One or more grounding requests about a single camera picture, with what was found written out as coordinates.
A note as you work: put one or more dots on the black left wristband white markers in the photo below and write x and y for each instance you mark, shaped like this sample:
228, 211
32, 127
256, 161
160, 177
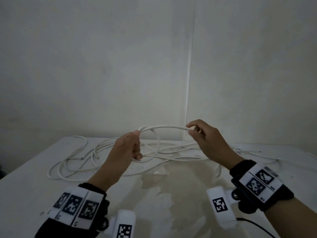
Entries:
74, 203

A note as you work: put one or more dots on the person's left forearm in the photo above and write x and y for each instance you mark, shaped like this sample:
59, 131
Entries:
104, 179

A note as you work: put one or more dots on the black wristband white markers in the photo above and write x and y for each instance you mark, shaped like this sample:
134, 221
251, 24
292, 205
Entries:
74, 203
260, 183

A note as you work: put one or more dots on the black metal shelf rack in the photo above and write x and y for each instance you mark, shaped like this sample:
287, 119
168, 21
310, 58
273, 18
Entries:
2, 171

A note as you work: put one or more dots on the person's left hand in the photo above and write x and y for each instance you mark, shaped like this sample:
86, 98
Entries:
126, 151

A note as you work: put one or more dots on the black right wristband white markers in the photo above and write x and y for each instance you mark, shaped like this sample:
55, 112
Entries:
260, 183

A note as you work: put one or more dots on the person's right forearm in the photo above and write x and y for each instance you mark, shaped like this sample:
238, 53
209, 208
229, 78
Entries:
292, 220

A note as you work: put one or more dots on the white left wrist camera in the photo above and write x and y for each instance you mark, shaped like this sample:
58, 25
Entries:
126, 220

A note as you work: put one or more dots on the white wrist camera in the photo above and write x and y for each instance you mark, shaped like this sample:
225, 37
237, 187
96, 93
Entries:
223, 220
126, 220

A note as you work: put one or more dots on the person's right hand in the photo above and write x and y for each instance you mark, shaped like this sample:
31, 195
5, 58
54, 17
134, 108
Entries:
213, 143

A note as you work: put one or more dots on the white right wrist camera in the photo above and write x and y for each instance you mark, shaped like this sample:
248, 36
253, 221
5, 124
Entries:
223, 220

